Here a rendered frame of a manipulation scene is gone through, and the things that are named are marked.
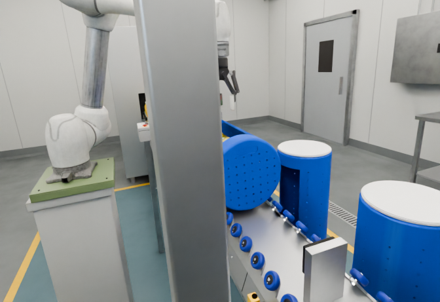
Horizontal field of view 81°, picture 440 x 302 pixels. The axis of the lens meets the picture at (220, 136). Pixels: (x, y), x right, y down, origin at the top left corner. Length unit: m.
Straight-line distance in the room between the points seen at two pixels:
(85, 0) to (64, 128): 0.52
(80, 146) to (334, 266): 1.07
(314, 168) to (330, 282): 0.75
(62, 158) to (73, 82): 4.69
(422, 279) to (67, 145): 1.35
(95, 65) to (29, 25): 4.74
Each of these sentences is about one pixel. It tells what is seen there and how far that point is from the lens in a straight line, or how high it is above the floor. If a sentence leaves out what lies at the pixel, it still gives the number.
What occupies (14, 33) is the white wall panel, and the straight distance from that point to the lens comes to 6.14.
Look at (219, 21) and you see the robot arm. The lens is 1.08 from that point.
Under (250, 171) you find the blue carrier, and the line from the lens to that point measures 0.96.
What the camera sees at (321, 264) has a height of 1.05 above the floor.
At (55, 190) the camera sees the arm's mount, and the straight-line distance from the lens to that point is 1.26.
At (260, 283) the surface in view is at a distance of 0.79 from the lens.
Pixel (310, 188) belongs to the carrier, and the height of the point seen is 0.86.
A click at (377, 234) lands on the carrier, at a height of 0.95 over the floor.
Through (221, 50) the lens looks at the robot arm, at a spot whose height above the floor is 1.54.
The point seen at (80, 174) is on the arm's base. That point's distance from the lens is 1.32.
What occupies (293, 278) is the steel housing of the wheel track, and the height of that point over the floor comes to 0.93.
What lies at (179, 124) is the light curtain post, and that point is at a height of 1.44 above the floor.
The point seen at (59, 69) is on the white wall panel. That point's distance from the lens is 5.97.
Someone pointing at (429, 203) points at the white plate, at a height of 1.04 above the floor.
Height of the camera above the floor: 1.49
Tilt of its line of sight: 15 degrees down
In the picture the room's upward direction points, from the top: 3 degrees counter-clockwise
